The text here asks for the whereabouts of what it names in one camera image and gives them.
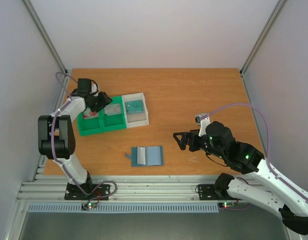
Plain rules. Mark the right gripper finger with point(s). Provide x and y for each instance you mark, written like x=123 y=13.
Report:
x=182 y=142
x=182 y=135

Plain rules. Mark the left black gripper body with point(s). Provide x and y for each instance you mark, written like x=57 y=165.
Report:
x=98 y=104

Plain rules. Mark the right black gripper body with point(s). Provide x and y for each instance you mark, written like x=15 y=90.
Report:
x=192 y=141

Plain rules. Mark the white translucent plastic bin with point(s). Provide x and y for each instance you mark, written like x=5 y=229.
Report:
x=135 y=120

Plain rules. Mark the teal leather card holder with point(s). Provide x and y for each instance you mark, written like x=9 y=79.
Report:
x=146 y=156

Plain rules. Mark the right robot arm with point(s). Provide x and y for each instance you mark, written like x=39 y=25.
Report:
x=284 y=199

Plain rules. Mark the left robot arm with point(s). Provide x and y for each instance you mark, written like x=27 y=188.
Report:
x=56 y=138

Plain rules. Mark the card with red circle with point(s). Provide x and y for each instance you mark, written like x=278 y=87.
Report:
x=88 y=114

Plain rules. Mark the grey card in green bin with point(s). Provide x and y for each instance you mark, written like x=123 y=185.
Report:
x=113 y=109

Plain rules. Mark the teal cards in white bin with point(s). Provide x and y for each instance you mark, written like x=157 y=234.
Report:
x=134 y=106

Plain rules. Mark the right small circuit board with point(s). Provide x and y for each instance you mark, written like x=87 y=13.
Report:
x=226 y=205

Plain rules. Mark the small circuit board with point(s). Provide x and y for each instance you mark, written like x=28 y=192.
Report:
x=88 y=206
x=226 y=205

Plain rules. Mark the left small circuit board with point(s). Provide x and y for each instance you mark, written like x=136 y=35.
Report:
x=88 y=206

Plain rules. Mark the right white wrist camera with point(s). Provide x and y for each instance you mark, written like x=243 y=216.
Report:
x=202 y=120

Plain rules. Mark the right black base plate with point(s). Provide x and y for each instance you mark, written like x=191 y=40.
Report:
x=206 y=192

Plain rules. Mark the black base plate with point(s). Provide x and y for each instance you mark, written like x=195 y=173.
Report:
x=206 y=192
x=73 y=192

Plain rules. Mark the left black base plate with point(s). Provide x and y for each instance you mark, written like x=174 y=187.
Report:
x=73 y=192

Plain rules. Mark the aluminium front rail frame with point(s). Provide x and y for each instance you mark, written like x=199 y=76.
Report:
x=131 y=188

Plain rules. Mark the left aluminium corner post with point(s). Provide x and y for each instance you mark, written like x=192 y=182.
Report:
x=32 y=12

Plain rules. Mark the aluminium corner post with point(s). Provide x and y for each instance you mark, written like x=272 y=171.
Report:
x=32 y=12
x=263 y=34

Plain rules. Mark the grey slotted cable duct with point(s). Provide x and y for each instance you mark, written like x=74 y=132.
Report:
x=124 y=208

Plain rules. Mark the right aluminium corner post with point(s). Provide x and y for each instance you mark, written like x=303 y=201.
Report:
x=263 y=34

